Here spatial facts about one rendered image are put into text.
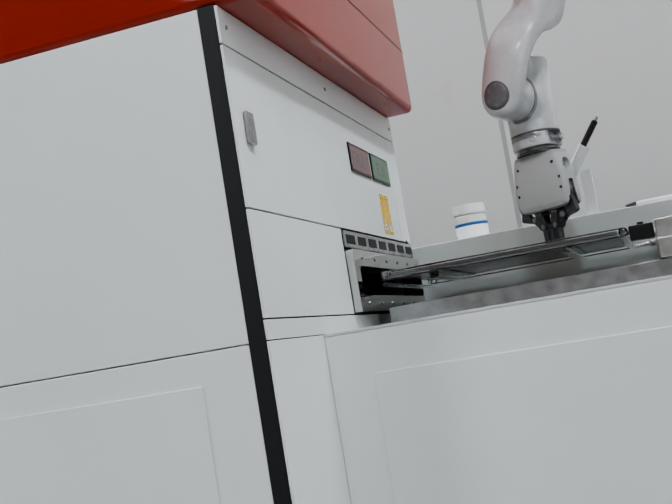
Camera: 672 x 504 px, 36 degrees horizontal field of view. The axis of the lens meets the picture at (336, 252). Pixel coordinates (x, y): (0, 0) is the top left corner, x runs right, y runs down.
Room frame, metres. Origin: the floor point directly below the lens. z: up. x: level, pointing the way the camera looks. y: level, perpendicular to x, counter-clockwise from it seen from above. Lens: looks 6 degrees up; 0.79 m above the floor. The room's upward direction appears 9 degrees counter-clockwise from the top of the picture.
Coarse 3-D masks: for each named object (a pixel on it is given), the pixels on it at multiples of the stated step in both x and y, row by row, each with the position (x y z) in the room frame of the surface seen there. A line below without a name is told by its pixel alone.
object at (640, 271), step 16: (592, 272) 1.54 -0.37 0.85; (608, 272) 1.53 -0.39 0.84; (624, 272) 1.52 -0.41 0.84; (640, 272) 1.52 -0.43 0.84; (656, 272) 1.51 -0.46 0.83; (512, 288) 1.57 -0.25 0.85; (528, 288) 1.56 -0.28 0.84; (544, 288) 1.56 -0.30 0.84; (560, 288) 1.55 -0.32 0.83; (576, 288) 1.54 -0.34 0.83; (416, 304) 1.61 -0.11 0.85; (432, 304) 1.61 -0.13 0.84; (448, 304) 1.60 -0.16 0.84; (464, 304) 1.59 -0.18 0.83; (480, 304) 1.59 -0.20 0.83; (496, 304) 1.58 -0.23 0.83; (400, 320) 1.62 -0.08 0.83
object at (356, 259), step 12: (348, 252) 1.53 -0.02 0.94; (360, 252) 1.57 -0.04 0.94; (372, 252) 1.64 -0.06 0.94; (348, 264) 1.53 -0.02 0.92; (360, 264) 1.56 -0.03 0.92; (372, 264) 1.63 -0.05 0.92; (384, 264) 1.70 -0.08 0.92; (396, 264) 1.78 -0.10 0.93; (408, 264) 1.86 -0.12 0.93; (348, 276) 1.53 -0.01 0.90; (360, 276) 1.55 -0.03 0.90; (360, 288) 1.54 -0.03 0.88; (360, 300) 1.53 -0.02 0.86; (372, 300) 1.59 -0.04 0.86; (384, 300) 1.66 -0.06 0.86; (396, 300) 1.74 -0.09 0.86; (408, 300) 1.82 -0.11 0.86; (420, 300) 1.91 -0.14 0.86; (360, 312) 1.55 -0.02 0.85
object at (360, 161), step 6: (354, 150) 1.67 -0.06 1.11; (360, 150) 1.71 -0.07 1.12; (354, 156) 1.66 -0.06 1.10; (360, 156) 1.70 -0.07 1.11; (366, 156) 1.74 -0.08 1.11; (354, 162) 1.66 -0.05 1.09; (360, 162) 1.69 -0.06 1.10; (366, 162) 1.73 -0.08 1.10; (354, 168) 1.65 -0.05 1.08; (360, 168) 1.69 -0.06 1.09; (366, 168) 1.72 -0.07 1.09
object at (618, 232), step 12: (624, 228) 1.47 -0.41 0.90; (552, 240) 1.50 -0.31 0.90; (564, 240) 1.49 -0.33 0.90; (576, 240) 1.48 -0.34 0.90; (588, 240) 1.48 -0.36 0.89; (600, 240) 1.48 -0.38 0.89; (492, 252) 1.52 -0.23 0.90; (504, 252) 1.51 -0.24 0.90; (516, 252) 1.51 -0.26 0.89; (528, 252) 1.51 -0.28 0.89; (432, 264) 1.55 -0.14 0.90; (444, 264) 1.54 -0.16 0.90; (456, 264) 1.53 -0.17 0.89; (468, 264) 1.53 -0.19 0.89; (384, 276) 1.57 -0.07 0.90; (396, 276) 1.56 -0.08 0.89; (408, 276) 1.56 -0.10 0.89
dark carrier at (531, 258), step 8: (608, 240) 1.57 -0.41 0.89; (616, 240) 1.60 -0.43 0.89; (584, 248) 1.67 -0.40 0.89; (592, 248) 1.71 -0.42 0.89; (600, 248) 1.74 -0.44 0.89; (608, 248) 1.78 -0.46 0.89; (520, 256) 1.60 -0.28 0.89; (528, 256) 1.64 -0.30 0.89; (536, 256) 1.67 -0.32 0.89; (544, 256) 1.71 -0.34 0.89; (552, 256) 1.74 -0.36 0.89; (560, 256) 1.78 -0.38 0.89; (568, 256) 1.82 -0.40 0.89; (480, 264) 1.64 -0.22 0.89; (488, 264) 1.67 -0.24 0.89; (496, 264) 1.71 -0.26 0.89; (504, 264) 1.75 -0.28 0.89; (512, 264) 1.79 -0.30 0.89; (520, 264) 1.83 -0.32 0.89; (472, 272) 1.83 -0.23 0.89; (480, 272) 1.87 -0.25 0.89; (432, 280) 1.87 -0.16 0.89
